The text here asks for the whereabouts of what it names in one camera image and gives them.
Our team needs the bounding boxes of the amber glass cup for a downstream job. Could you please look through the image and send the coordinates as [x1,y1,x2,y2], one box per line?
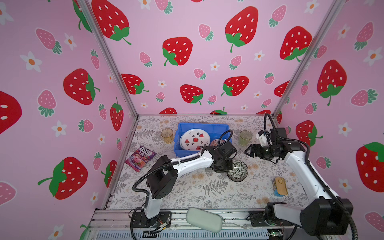
[161,128,174,144]

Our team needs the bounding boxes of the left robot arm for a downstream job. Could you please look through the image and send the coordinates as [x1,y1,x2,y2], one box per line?
[130,130,238,240]

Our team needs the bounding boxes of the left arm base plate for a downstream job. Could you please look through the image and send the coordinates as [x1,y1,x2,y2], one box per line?
[131,210,172,228]

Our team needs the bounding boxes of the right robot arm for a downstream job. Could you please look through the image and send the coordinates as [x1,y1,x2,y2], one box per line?
[245,125,359,240]

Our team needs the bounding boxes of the blue plastic bin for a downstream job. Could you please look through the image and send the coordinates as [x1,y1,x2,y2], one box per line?
[174,123,230,157]

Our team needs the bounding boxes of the yellow blue sponge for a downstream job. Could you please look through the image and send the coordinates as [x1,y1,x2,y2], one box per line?
[273,177,288,197]

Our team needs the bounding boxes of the grey-green pouch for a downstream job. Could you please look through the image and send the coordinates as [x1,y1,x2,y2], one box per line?
[186,208,223,233]

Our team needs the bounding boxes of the aluminium front rail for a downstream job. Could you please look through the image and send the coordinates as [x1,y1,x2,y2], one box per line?
[88,208,335,232]

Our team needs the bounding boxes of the red patterned bowl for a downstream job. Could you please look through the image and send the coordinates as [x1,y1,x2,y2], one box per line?
[210,139,225,146]

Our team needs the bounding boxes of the black white leaf bowl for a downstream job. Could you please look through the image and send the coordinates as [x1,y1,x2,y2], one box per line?
[227,160,249,179]

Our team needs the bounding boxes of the purple snack packet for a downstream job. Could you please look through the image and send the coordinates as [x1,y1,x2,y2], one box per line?
[125,146,157,172]

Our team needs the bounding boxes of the purple striped bowl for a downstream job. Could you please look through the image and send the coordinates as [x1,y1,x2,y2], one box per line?
[229,178,245,183]

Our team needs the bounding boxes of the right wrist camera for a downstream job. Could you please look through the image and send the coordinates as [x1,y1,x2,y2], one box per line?
[256,131,270,147]

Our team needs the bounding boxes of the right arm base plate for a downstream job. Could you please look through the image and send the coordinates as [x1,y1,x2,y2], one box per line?
[246,210,293,227]

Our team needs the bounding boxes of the green glass cup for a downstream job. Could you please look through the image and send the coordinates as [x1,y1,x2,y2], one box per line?
[239,130,253,147]

